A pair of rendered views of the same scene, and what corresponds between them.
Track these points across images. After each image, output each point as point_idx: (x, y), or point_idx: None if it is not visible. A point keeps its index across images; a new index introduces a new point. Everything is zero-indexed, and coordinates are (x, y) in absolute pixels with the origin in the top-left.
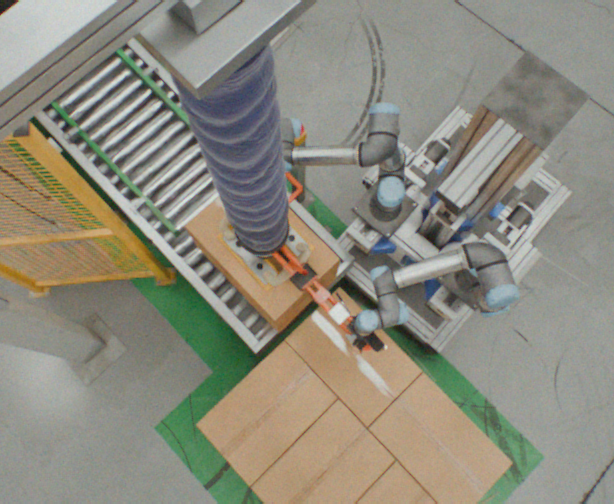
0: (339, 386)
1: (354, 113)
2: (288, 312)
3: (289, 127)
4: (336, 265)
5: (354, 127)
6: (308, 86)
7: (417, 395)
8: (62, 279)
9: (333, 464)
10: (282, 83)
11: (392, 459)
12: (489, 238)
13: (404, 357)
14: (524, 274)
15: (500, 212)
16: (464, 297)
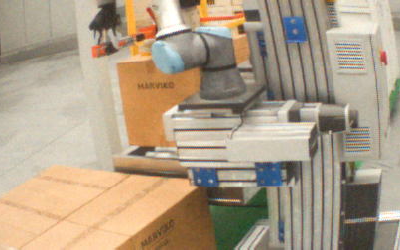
0: (97, 201)
1: None
2: (131, 81)
3: None
4: (188, 70)
5: None
6: None
7: (102, 237)
8: None
9: (31, 210)
10: (397, 175)
11: (38, 233)
12: (289, 102)
13: (143, 224)
14: (267, 139)
15: (295, 41)
16: (191, 97)
